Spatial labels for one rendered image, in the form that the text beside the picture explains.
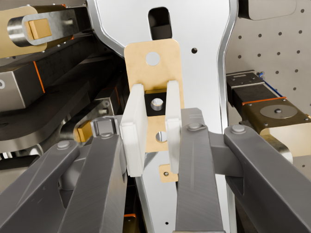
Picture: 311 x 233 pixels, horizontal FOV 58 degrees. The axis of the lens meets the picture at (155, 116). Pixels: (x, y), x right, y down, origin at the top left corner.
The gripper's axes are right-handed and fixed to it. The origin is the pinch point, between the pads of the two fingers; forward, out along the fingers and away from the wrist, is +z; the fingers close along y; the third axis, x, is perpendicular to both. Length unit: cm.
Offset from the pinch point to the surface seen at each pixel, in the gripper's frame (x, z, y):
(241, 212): -52, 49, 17
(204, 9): 4.8, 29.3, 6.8
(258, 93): -13.8, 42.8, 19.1
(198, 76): -5.2, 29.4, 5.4
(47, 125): -5.1, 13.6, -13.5
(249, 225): -52, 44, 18
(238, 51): -8, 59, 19
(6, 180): -10.1, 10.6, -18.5
